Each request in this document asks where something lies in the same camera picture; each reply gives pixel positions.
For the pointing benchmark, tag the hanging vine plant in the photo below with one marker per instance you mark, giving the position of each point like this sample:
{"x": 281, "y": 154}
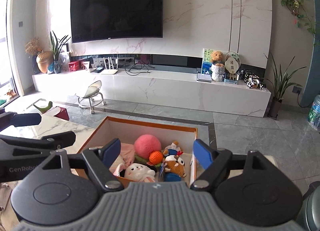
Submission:
{"x": 302, "y": 18}

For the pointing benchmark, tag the pink plush ball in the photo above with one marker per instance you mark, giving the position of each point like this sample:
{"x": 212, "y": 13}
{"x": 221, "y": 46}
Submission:
{"x": 146, "y": 144}

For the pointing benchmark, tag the potted orchid plant right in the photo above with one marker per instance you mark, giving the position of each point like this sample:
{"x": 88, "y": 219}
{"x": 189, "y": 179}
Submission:
{"x": 280, "y": 83}

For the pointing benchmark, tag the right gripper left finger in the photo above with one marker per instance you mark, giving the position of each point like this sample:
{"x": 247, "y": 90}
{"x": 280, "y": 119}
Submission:
{"x": 98, "y": 162}

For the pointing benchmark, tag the pink small backpack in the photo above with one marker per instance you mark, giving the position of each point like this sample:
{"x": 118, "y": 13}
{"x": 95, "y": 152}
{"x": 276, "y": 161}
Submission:
{"x": 125, "y": 159}

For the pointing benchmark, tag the dark green round object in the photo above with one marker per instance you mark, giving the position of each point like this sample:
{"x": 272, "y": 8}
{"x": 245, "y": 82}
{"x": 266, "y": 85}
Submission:
{"x": 309, "y": 215}

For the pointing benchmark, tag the dried flower bouquet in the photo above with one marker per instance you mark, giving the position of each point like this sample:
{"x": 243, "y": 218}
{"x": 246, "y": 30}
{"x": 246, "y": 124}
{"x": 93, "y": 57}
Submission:
{"x": 33, "y": 47}

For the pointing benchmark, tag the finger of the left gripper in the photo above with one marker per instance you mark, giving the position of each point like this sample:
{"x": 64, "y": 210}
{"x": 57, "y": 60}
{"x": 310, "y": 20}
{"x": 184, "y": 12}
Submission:
{"x": 19, "y": 120}
{"x": 60, "y": 140}

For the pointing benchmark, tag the potted green plant left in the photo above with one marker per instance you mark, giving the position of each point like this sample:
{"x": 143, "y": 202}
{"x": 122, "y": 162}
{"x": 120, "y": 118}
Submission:
{"x": 56, "y": 47}

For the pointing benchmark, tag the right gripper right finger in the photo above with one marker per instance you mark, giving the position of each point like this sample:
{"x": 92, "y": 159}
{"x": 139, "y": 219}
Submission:
{"x": 214, "y": 163}

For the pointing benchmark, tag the acorn shaped brown vase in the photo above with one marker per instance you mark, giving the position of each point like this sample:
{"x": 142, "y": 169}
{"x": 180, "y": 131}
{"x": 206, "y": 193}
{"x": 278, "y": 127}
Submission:
{"x": 45, "y": 62}

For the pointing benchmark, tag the black white toy robot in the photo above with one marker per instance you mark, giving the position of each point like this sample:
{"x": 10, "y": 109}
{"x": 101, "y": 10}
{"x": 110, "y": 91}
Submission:
{"x": 251, "y": 79}

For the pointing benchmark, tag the landscape painting canvas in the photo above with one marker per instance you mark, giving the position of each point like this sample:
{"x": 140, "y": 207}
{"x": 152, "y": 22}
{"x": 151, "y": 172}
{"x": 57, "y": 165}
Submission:
{"x": 206, "y": 61}

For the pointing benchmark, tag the white wifi router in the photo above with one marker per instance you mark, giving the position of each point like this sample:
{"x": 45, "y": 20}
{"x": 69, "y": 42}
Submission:
{"x": 111, "y": 66}

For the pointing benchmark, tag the round paper fan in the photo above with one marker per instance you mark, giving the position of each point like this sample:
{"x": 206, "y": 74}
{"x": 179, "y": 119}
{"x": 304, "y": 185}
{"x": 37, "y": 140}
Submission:
{"x": 232, "y": 65}

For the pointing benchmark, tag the white marble TV cabinet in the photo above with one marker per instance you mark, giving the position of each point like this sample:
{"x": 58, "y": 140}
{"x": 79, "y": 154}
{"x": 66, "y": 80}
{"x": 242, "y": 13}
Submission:
{"x": 172, "y": 89}

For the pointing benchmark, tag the brown teddy bear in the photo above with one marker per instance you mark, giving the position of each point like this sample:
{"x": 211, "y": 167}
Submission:
{"x": 217, "y": 58}

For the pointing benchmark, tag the blue water bottle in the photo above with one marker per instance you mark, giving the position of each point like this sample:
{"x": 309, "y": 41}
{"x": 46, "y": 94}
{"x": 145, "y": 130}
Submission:
{"x": 314, "y": 114}

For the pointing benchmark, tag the black curved television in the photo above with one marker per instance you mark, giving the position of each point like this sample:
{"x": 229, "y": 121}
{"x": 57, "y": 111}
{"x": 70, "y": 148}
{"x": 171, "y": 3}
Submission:
{"x": 113, "y": 19}

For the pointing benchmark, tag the small rolling stool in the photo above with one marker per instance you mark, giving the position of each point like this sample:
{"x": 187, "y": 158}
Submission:
{"x": 86, "y": 97}

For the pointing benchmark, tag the orange cardboard box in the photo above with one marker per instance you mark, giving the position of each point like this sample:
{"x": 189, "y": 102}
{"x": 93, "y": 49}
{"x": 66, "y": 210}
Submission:
{"x": 127, "y": 131}

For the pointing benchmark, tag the white bunny plush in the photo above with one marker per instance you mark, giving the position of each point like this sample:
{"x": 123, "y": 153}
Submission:
{"x": 136, "y": 173}

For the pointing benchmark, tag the brown dog plush toy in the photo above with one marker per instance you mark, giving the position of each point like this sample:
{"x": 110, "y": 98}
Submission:
{"x": 173, "y": 165}

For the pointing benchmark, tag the red gift box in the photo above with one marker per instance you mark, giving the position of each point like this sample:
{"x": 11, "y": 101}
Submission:
{"x": 74, "y": 66}

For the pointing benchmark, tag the orange knitted ball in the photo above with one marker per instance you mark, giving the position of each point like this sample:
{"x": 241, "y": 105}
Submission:
{"x": 156, "y": 157}

